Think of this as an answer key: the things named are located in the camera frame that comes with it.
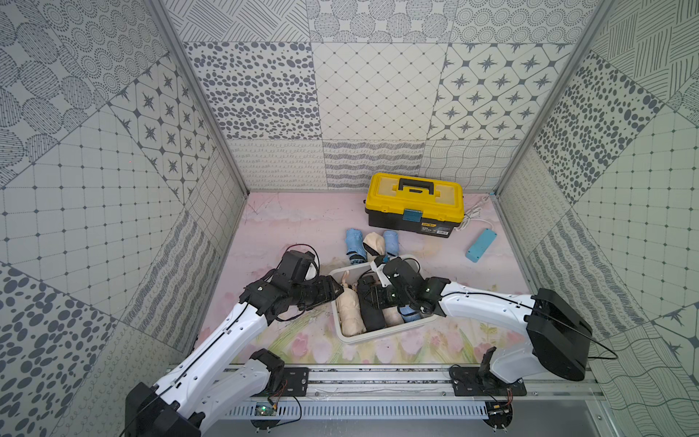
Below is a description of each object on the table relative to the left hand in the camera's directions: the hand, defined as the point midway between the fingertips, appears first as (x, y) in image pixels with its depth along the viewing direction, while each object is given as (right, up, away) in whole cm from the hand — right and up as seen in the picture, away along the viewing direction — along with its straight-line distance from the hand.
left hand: (338, 287), depth 75 cm
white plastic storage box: (+5, +3, +6) cm, 8 cm away
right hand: (+9, -6, +7) cm, 12 cm away
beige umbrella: (+4, -10, 0) cm, 10 cm away
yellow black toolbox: (+28, +24, +18) cm, 41 cm away
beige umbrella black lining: (+12, +10, +18) cm, 24 cm away
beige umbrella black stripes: (+16, -10, +5) cm, 19 cm away
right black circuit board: (+44, -33, -3) cm, 55 cm away
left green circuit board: (-20, -32, -3) cm, 38 cm away
